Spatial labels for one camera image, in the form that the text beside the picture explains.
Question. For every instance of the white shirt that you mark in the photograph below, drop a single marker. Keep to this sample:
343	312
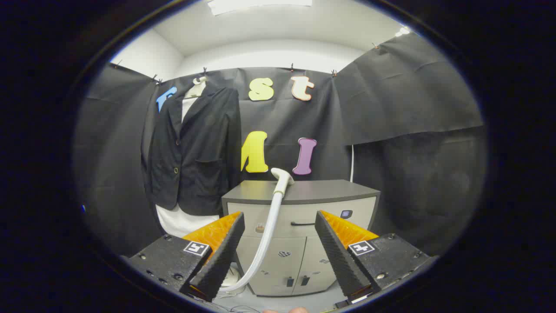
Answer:
182	222

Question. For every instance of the black backdrop cloth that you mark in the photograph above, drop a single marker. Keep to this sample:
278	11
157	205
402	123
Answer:
278	117

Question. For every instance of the grey cabinet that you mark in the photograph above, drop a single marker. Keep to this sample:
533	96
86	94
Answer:
330	191

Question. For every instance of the small ceiling light panel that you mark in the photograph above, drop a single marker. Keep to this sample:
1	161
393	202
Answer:
402	31

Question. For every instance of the row of black clips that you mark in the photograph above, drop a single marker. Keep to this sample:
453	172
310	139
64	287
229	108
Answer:
292	67

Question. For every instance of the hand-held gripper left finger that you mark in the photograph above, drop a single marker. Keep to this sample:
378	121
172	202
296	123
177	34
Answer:
219	256

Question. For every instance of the large ceiling light panel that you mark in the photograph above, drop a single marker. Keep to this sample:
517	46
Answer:
256	5

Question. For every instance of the white garment steamer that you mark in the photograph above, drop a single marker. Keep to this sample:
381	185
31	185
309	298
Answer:
273	217

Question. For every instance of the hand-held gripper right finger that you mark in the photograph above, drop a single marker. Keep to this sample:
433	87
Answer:
336	256

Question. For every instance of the black suit jacket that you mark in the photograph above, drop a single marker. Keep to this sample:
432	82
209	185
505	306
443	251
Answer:
204	143

